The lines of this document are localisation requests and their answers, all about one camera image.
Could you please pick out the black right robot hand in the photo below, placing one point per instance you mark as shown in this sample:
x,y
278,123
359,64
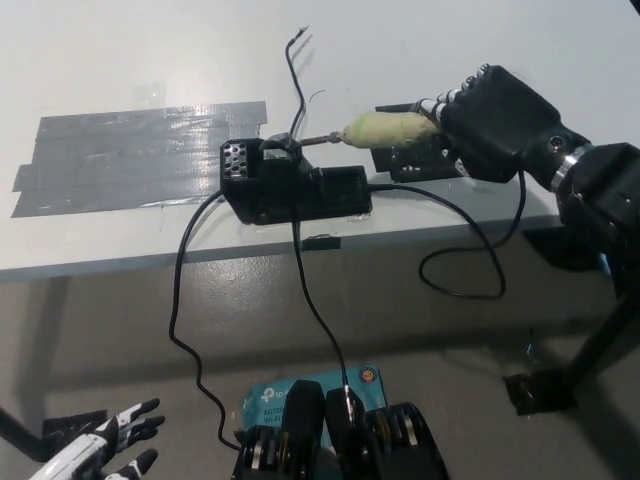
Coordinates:
x,y
500,125

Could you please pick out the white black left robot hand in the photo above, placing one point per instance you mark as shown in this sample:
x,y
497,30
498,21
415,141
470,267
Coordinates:
x,y
85,452

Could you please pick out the tape-wrapped soldering iron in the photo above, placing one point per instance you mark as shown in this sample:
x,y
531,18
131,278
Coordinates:
x,y
390,129

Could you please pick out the black robot torso blocks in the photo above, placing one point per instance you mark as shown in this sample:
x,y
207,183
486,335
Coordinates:
x,y
305,415

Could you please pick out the black soldering station base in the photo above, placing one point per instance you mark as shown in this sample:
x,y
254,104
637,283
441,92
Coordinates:
x,y
280,197

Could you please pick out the black floor tape patch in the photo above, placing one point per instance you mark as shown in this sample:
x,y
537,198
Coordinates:
x,y
65,425
540,395

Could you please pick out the black table leg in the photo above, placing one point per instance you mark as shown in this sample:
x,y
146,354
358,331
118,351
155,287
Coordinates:
x,y
20,434
600,340

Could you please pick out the teal TP-Link box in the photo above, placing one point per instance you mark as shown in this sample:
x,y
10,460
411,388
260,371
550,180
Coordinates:
x,y
270,400

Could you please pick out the small black tape strip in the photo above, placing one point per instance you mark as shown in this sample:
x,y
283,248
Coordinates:
x,y
322,243

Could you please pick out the black under-table bracket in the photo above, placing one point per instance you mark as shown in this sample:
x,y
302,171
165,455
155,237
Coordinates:
x,y
550,250

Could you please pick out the grey duct tape patch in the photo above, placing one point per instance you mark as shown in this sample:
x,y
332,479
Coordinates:
x,y
125,157

